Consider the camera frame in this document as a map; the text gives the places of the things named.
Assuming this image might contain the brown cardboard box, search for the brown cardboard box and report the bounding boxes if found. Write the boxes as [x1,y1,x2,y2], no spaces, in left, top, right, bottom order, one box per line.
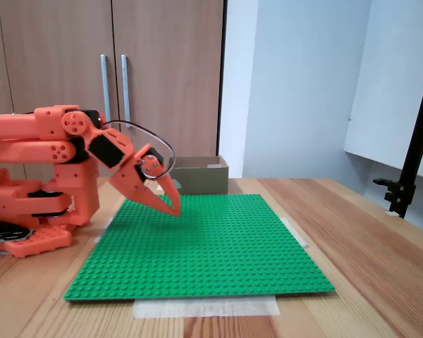
[164,155,230,196]

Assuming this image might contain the black stand with clamp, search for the black stand with clamp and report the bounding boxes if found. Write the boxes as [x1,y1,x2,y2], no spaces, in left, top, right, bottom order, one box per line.
[372,42,423,220]

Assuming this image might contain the green lego baseplate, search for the green lego baseplate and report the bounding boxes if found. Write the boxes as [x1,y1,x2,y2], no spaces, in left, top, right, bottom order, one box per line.
[63,193,336,303]

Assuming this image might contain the white wall panel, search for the white wall panel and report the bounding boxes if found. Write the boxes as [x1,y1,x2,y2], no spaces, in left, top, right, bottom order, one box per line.
[343,0,423,182]

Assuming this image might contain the metal cabinet handle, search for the metal cabinet handle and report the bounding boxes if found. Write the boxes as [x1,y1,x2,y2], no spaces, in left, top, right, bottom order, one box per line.
[121,54,133,129]
[100,54,113,128]

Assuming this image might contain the black gripper motor cable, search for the black gripper motor cable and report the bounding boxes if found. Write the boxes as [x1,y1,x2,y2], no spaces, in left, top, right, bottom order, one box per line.
[99,120,176,180]

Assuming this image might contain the black base cable plug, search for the black base cable plug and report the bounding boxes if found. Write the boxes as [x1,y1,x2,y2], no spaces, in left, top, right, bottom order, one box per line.
[0,220,35,242]

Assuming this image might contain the wooden cabinet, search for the wooden cabinet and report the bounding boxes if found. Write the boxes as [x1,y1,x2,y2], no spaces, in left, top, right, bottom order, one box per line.
[0,0,228,179]

